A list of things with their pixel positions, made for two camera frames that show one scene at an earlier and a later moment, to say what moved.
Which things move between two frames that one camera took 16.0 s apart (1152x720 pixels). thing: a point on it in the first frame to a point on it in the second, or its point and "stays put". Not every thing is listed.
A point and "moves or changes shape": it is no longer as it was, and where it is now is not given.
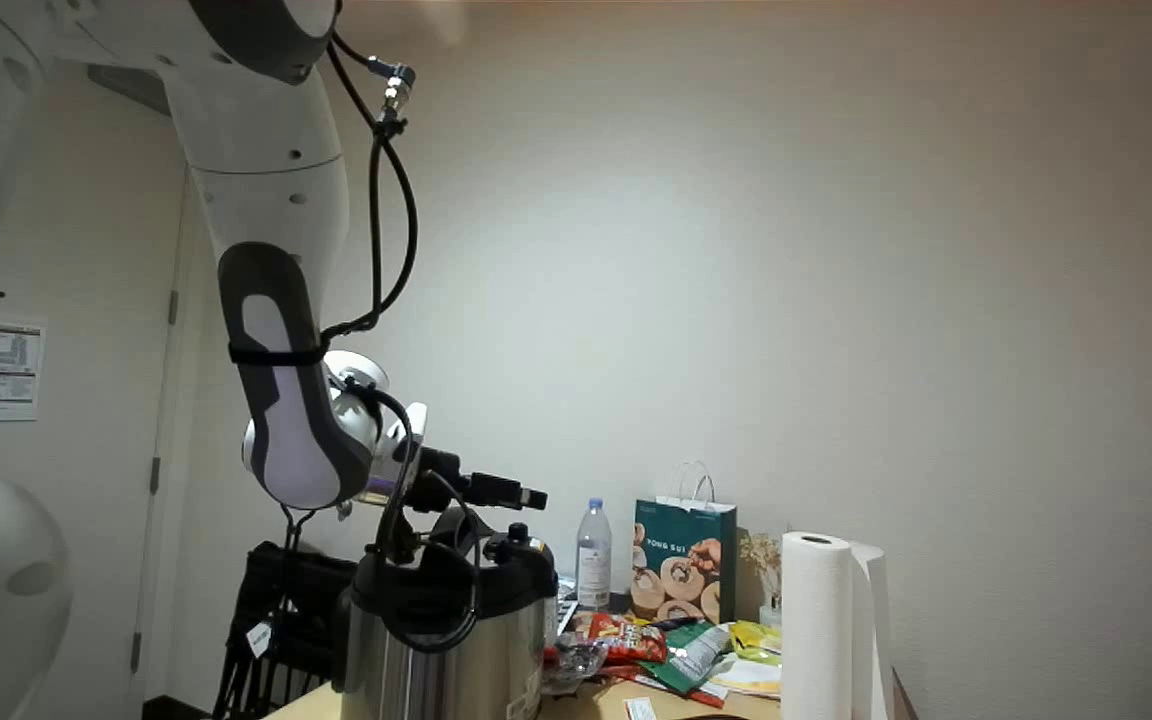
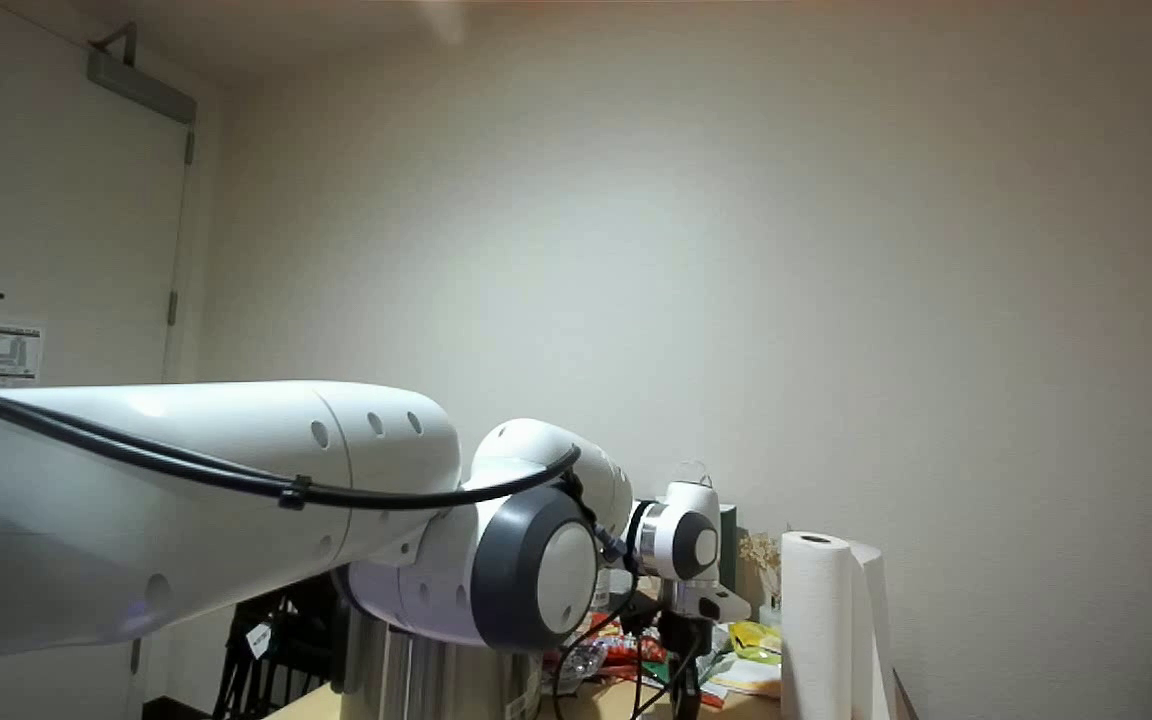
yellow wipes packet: (756, 640) stays put
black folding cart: (291, 628) stays put
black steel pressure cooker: (451, 632) stays put
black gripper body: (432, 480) to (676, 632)
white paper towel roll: (831, 628) stays put
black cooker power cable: (396, 508) moves or changes shape
